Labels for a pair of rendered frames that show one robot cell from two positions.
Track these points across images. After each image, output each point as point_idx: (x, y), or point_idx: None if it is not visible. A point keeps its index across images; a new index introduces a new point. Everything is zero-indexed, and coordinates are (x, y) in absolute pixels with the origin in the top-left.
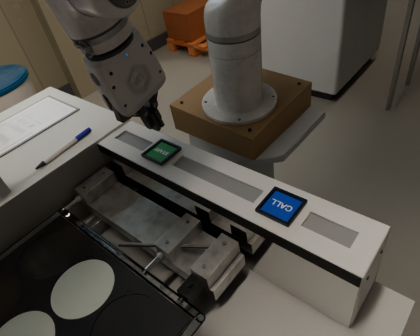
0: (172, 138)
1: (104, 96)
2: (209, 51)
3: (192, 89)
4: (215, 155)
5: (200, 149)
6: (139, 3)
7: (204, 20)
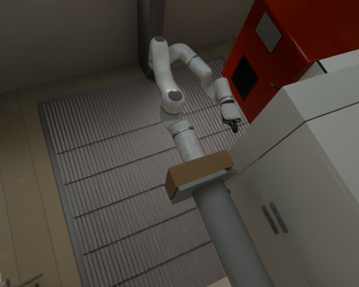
0: (235, 142)
1: (239, 113)
2: (196, 134)
3: (207, 155)
4: (228, 150)
5: (231, 148)
6: (218, 105)
7: (191, 123)
